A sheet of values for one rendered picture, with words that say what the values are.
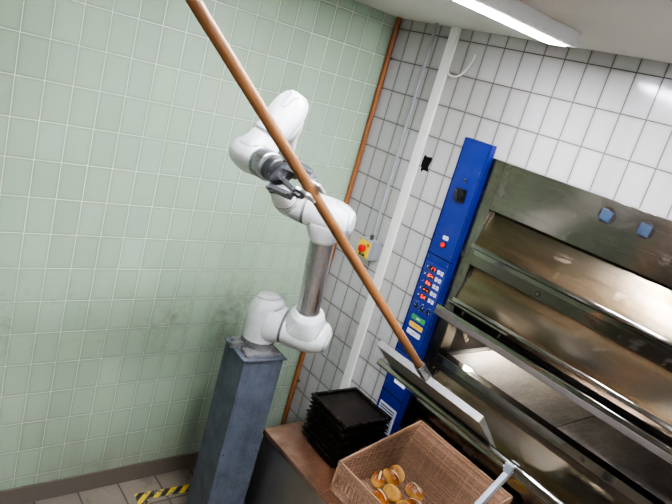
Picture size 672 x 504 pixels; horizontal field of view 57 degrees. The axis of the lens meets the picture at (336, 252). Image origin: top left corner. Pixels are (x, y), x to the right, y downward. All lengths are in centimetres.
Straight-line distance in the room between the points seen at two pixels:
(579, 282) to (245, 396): 149
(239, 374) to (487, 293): 114
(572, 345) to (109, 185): 196
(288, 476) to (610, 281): 163
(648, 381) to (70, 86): 236
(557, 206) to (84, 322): 207
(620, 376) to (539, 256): 55
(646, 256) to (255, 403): 173
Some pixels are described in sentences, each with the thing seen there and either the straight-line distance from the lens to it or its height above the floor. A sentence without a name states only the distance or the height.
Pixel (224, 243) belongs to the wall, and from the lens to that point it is 306.
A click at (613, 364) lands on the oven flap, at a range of 250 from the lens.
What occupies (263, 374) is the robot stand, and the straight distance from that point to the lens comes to 284.
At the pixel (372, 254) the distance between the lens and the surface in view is 316.
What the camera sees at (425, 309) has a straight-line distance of 293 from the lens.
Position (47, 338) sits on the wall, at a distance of 295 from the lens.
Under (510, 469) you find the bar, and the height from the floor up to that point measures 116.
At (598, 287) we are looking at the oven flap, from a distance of 249.
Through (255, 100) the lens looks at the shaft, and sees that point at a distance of 148.
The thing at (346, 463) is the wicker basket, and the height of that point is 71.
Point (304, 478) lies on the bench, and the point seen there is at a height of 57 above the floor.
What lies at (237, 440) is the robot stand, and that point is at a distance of 300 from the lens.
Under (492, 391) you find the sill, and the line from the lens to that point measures 278.
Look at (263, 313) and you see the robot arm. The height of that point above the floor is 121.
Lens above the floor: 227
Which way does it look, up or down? 16 degrees down
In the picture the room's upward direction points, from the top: 16 degrees clockwise
